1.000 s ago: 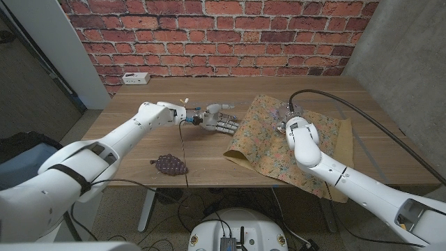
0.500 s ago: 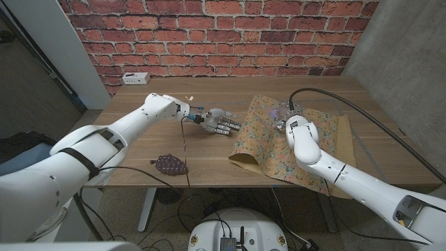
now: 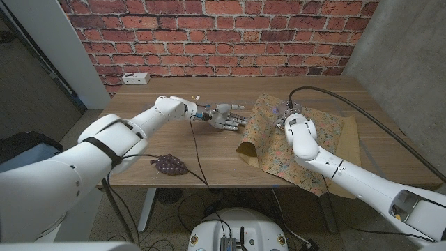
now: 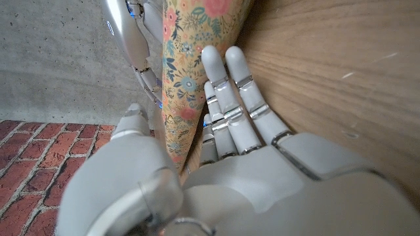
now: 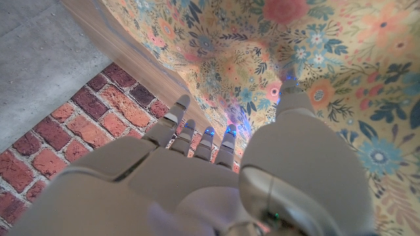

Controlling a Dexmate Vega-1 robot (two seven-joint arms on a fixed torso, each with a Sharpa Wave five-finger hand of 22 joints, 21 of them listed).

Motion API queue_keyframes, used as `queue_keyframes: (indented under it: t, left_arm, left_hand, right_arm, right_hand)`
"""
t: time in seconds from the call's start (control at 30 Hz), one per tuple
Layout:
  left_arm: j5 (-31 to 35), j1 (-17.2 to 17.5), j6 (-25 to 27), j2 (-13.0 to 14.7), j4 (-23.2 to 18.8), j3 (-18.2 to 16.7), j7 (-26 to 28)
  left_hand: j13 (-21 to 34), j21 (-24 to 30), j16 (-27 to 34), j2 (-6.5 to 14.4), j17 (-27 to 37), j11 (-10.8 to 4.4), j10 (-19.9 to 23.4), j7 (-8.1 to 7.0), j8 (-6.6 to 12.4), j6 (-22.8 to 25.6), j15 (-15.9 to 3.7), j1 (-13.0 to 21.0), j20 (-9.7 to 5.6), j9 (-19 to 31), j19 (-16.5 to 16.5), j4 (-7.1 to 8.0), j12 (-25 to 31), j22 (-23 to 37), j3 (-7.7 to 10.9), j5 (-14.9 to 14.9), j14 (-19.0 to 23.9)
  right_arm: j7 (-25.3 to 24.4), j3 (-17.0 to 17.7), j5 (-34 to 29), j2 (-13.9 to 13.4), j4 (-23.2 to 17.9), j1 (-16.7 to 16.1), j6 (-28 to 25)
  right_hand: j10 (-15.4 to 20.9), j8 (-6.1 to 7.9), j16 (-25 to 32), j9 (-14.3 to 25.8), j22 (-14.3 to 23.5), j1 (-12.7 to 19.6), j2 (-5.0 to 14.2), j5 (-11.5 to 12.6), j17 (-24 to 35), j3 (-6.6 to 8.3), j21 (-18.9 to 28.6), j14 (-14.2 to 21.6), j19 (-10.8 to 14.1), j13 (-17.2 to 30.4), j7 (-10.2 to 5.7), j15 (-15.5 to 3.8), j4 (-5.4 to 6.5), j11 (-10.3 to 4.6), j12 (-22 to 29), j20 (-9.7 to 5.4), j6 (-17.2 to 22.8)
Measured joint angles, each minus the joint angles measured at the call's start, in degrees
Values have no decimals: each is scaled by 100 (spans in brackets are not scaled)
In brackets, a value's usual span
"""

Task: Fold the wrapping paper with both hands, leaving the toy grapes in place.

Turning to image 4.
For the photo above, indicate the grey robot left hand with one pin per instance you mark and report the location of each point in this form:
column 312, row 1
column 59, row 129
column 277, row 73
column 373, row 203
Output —
column 262, row 190

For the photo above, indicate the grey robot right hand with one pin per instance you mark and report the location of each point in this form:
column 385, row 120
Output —
column 131, row 32

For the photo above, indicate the brown floral wrapping paper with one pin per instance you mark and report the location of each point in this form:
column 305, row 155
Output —
column 183, row 65

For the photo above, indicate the red brick printed backdrop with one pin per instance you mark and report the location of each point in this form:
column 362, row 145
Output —
column 33, row 164

